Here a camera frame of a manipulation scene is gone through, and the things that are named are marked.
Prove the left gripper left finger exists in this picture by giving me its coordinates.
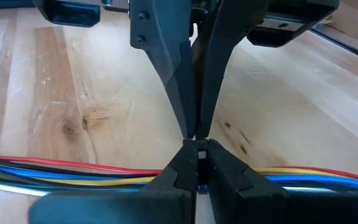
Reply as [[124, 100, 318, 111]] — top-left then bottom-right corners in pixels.
[[28, 138, 198, 224]]

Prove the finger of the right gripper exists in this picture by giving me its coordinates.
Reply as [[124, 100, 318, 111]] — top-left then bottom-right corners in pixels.
[[194, 0, 270, 140], [130, 0, 198, 140]]

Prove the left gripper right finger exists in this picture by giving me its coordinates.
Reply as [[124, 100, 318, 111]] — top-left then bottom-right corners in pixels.
[[206, 138, 358, 224]]

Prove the yellow cable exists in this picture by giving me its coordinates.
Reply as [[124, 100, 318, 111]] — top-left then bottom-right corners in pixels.
[[35, 167, 334, 187]]

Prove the bundle of coloured wires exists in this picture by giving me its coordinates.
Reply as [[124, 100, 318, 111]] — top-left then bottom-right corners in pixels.
[[0, 154, 358, 185]]

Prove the white cable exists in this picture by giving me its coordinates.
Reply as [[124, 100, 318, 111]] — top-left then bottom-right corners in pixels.
[[0, 179, 337, 197]]

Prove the green cable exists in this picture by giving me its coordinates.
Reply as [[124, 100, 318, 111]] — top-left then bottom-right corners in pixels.
[[0, 172, 149, 191]]

